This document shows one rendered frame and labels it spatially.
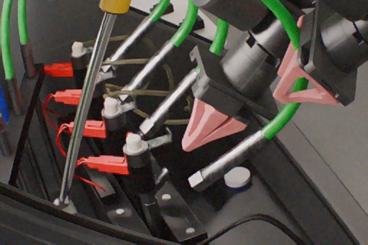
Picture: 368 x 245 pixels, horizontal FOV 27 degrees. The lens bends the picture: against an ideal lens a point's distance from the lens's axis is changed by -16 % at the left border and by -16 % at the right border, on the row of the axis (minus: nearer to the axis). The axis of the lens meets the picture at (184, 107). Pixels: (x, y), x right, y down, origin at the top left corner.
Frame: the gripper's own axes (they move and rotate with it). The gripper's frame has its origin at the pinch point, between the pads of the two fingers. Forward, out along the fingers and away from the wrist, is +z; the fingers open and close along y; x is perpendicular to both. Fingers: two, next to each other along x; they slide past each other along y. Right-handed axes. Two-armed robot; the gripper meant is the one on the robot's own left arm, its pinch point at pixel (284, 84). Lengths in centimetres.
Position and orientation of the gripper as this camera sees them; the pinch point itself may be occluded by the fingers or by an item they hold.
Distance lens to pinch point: 85.6
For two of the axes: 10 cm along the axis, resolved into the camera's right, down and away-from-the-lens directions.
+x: 7.8, 5.3, 3.3
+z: -5.7, 4.0, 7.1
